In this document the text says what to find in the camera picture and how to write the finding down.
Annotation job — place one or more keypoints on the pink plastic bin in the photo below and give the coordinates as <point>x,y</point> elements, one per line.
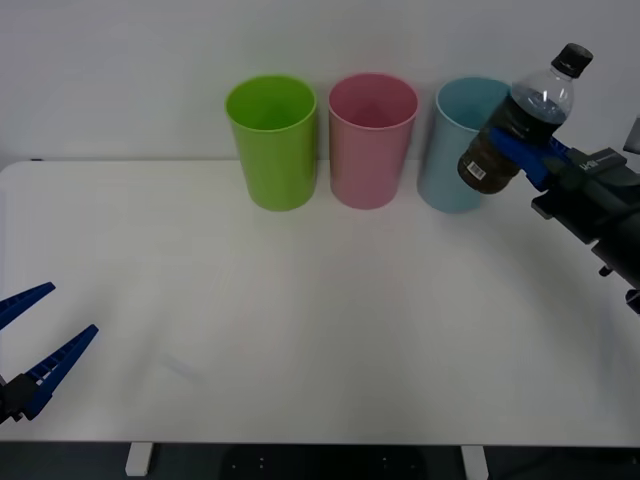
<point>367,170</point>

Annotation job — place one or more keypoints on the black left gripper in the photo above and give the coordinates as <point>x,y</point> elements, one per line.
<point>3,405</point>

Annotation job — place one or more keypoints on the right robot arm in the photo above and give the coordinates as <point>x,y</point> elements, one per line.
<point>622,270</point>

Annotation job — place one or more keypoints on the pale blue plastic bin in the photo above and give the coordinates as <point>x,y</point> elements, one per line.
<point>450,160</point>

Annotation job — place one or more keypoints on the dark drink bottle black cap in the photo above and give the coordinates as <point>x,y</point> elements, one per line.
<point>525,112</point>

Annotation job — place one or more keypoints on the green plastic bin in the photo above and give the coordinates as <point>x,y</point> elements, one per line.
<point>277,165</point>

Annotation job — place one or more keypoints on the white table leg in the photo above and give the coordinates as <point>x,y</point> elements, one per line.
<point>138,459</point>
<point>475,462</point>

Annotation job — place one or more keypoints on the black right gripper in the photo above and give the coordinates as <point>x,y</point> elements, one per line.
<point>600,200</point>

